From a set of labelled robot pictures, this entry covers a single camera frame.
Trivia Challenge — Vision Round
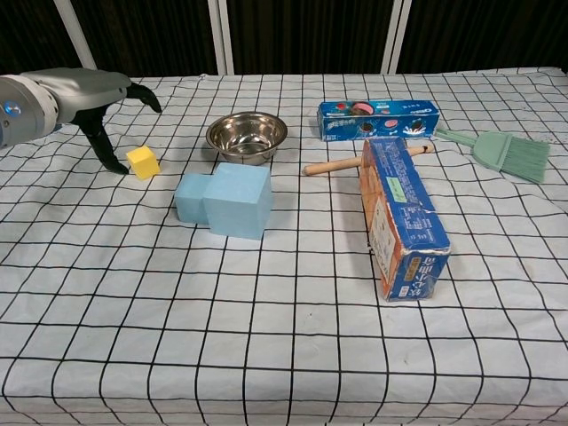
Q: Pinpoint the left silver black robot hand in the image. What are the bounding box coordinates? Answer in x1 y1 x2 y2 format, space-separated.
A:
20 67 163 175

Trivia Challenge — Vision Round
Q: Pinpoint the blue Oreo cookie box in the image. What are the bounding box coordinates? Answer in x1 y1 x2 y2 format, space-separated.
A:
316 99 440 142

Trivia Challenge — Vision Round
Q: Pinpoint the white metal frame post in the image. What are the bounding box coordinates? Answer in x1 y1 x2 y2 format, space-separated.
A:
55 0 99 72
380 0 412 75
208 0 235 75

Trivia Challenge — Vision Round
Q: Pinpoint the small light blue foam cube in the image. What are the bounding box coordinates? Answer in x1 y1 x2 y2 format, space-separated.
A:
174 172 218 228

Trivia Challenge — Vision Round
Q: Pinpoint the stainless steel bowl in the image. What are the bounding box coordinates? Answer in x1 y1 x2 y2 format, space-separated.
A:
206 112 288 163

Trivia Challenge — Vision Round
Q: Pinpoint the small yellow foam cube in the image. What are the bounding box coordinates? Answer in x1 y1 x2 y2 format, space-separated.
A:
126 145 161 181

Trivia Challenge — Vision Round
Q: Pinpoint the long blue cracker box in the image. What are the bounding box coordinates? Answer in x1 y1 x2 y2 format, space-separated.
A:
358 136 452 303

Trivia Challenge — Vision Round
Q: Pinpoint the large blue foam cube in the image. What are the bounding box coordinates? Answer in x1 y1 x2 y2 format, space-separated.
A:
202 162 274 241

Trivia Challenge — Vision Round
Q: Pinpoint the green hand brush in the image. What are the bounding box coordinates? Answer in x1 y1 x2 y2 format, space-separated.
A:
433 126 551 184

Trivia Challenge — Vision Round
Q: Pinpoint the white black checkered tablecloth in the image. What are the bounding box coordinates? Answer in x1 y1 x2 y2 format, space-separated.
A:
0 66 568 426

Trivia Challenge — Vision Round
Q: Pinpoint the wooden stick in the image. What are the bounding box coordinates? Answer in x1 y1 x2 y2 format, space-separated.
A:
303 142 435 178

